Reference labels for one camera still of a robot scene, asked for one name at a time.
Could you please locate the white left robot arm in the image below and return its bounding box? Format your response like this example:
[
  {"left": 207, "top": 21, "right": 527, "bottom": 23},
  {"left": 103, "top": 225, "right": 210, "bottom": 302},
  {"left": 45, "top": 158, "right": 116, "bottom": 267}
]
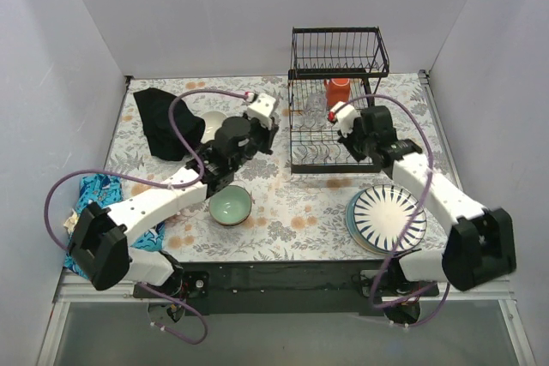
[{"left": 69, "top": 115, "right": 279, "bottom": 297}]

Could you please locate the blue patterned cloth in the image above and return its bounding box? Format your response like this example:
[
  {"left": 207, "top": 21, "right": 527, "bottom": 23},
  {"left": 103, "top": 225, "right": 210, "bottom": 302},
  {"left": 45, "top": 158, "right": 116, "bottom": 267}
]
[{"left": 63, "top": 174, "right": 166, "bottom": 252}]

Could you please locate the black cloth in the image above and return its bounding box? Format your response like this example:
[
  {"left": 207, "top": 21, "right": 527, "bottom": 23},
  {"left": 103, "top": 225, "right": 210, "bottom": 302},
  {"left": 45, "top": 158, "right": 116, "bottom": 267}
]
[{"left": 133, "top": 87, "right": 205, "bottom": 161}]

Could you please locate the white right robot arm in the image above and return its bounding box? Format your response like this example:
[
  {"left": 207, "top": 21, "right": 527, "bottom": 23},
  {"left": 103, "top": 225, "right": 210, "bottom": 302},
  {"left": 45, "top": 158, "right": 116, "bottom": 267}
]
[{"left": 329, "top": 102, "right": 516, "bottom": 296}]

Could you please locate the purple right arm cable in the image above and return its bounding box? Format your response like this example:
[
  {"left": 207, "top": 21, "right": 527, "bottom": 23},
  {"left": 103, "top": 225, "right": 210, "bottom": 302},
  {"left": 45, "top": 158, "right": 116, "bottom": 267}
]
[{"left": 332, "top": 93, "right": 451, "bottom": 327}]

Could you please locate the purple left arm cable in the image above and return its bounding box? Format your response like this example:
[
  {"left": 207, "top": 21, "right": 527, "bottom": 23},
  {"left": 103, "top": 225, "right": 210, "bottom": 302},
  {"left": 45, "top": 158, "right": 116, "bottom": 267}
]
[{"left": 43, "top": 89, "right": 254, "bottom": 345}]

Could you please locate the clear faceted glass tumbler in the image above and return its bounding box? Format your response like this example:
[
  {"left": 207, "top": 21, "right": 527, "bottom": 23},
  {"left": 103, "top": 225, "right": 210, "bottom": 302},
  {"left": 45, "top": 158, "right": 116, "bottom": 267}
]
[{"left": 304, "top": 93, "right": 327, "bottom": 122}]

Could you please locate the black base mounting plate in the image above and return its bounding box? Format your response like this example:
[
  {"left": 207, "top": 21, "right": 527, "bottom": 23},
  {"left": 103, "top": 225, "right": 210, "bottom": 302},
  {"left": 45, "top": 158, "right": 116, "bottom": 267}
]
[{"left": 132, "top": 259, "right": 443, "bottom": 318}]

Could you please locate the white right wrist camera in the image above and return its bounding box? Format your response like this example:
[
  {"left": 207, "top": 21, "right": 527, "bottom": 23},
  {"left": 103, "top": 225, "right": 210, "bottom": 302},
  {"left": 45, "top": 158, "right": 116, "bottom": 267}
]
[{"left": 328, "top": 101, "right": 359, "bottom": 137}]

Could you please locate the orange ceramic mug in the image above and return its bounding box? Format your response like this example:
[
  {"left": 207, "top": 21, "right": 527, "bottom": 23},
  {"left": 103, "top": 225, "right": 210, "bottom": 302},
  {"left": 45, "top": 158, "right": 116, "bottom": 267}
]
[{"left": 323, "top": 78, "right": 351, "bottom": 109}]

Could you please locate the green celadon bowl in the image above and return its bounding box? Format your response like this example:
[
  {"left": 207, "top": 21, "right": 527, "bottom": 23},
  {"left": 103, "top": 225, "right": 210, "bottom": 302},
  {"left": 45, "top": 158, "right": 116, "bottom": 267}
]
[{"left": 208, "top": 185, "right": 252, "bottom": 226}]

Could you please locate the black wire dish rack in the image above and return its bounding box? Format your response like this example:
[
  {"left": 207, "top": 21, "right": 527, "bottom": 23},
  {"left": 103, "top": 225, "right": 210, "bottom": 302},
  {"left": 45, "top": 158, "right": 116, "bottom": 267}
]
[{"left": 287, "top": 27, "right": 389, "bottom": 174}]

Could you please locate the floral table mat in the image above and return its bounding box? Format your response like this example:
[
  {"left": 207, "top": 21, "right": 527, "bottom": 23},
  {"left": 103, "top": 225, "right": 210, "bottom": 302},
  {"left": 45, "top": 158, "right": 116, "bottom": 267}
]
[{"left": 101, "top": 72, "right": 478, "bottom": 263}]

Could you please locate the blue striped white plate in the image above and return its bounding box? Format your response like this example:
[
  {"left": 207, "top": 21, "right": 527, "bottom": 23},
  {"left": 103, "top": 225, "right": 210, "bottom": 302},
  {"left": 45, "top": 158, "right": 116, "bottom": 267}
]
[{"left": 364, "top": 184, "right": 426, "bottom": 253}]

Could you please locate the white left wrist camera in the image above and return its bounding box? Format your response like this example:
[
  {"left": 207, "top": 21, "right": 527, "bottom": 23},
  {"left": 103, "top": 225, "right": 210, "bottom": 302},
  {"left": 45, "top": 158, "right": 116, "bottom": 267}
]
[{"left": 246, "top": 93, "right": 278, "bottom": 129}]

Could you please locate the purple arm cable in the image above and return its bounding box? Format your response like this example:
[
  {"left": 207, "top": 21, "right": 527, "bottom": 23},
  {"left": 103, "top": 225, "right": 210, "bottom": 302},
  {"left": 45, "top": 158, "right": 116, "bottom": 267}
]
[
  {"left": 332, "top": 93, "right": 451, "bottom": 327},
  {"left": 43, "top": 89, "right": 254, "bottom": 345}
]

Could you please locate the white bowl stack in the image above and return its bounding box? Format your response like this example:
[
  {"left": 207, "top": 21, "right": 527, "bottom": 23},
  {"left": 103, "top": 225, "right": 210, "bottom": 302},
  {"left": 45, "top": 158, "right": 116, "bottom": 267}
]
[{"left": 201, "top": 111, "right": 226, "bottom": 143}]

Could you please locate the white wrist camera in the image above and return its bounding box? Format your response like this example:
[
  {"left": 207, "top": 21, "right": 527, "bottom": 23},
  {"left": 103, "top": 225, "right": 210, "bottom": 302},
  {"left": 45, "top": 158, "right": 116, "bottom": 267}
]
[
  {"left": 328, "top": 101, "right": 359, "bottom": 137},
  {"left": 246, "top": 93, "right": 278, "bottom": 129}
]

